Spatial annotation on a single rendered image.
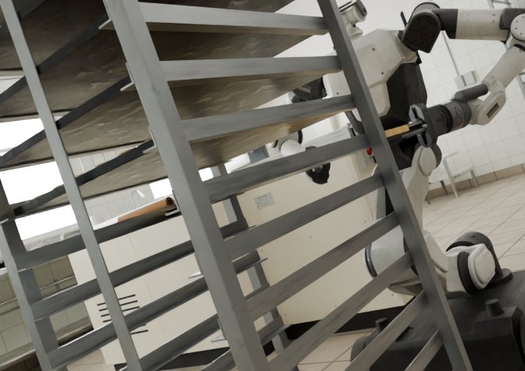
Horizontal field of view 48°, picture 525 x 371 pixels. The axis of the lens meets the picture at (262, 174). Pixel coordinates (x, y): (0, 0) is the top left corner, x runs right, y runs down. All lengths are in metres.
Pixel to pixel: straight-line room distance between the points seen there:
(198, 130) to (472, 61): 6.09
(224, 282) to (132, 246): 2.56
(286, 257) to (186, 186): 2.14
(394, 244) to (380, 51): 0.58
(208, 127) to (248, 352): 0.33
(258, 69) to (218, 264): 0.40
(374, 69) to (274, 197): 1.16
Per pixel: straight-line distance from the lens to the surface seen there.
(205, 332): 1.36
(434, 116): 1.68
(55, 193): 1.02
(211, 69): 0.93
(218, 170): 1.52
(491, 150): 6.89
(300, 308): 2.94
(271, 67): 1.07
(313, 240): 2.76
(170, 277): 3.17
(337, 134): 2.60
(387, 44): 1.85
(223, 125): 0.90
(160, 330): 3.37
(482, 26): 1.86
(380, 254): 1.69
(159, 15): 0.90
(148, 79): 0.79
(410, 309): 1.25
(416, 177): 1.80
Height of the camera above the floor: 0.75
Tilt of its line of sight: 2 degrees up
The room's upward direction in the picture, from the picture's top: 20 degrees counter-clockwise
